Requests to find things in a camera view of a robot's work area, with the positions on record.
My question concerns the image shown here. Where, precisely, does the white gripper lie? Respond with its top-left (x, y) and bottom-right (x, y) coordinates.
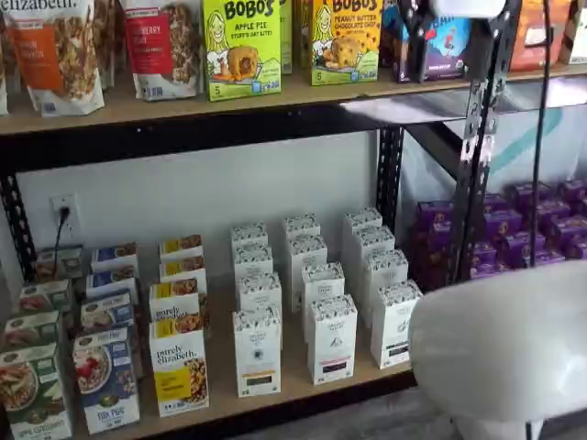
top-left (397, 0), bottom-right (523, 84)

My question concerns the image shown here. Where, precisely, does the white box yellow strip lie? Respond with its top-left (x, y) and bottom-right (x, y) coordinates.
top-left (235, 271), bottom-right (283, 315)
top-left (232, 244), bottom-right (275, 279)
top-left (232, 305), bottom-right (283, 399)
top-left (229, 222), bottom-right (270, 251)

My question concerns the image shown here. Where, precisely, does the blue Zbar box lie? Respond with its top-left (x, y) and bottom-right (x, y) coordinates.
top-left (379, 0), bottom-right (472, 84)

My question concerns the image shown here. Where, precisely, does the orange snack box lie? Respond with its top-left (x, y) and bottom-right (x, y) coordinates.
top-left (507, 0), bottom-right (573, 73)

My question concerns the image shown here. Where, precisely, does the wooden shelf board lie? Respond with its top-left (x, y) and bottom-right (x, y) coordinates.
top-left (68, 237), bottom-right (419, 428)
top-left (499, 61), bottom-right (587, 87)
top-left (0, 63), bottom-right (476, 137)

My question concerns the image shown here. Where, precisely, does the white brown snack box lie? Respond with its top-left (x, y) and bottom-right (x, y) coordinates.
top-left (560, 0), bottom-right (587, 66)

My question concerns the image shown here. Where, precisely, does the yellow Bobo's peanut butter box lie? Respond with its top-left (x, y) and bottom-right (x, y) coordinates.
top-left (296, 0), bottom-right (316, 71)
top-left (310, 0), bottom-right (383, 87)

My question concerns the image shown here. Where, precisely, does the green Bobo's apple pie box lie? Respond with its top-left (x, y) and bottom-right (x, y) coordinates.
top-left (279, 0), bottom-right (295, 76)
top-left (202, 0), bottom-right (283, 103)

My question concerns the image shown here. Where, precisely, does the white box dark strip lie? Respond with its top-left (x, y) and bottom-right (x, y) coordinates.
top-left (370, 279), bottom-right (424, 370)
top-left (343, 207), bottom-right (383, 258)
top-left (360, 248), bottom-right (410, 329)
top-left (351, 225), bottom-right (397, 303)

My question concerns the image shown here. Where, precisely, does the yellow label granola box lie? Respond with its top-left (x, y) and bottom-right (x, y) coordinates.
top-left (148, 278), bottom-right (205, 325)
top-left (159, 234), bottom-right (205, 260)
top-left (148, 317), bottom-right (211, 419)
top-left (159, 255), bottom-right (208, 286)

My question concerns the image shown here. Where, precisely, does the blue oatmeal box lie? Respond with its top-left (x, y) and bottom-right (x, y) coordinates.
top-left (90, 241), bottom-right (139, 274)
top-left (72, 326), bottom-right (141, 435)
top-left (85, 264), bottom-right (139, 300)
top-left (79, 290), bottom-right (135, 335)

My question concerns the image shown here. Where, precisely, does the green oatmeal box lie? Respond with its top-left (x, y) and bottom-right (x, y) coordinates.
top-left (33, 246), bottom-right (85, 281)
top-left (0, 342), bottom-right (73, 440)
top-left (1, 310), bottom-right (61, 355)
top-left (17, 278), bottom-right (73, 318)

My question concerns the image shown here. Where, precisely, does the red label granola bag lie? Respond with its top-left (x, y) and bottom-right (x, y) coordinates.
top-left (120, 0), bottom-right (204, 101)

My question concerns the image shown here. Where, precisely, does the white granola bag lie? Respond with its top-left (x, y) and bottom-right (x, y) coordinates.
top-left (91, 0), bottom-right (126, 89)

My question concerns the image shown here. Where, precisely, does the orange label granola bag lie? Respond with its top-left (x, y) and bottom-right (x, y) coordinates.
top-left (3, 0), bottom-right (107, 117)

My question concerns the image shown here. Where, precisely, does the black metal shelving frame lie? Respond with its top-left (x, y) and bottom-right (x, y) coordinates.
top-left (403, 0), bottom-right (524, 281)
top-left (0, 103), bottom-right (460, 440)

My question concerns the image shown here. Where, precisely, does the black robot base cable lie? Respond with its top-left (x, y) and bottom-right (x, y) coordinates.
top-left (529, 0), bottom-right (553, 270)

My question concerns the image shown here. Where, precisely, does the white wall outlet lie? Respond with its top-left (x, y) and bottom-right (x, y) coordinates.
top-left (49, 191), bottom-right (81, 240)

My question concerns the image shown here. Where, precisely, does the black plug and cord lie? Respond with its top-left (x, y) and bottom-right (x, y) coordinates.
top-left (53, 206), bottom-right (72, 277)

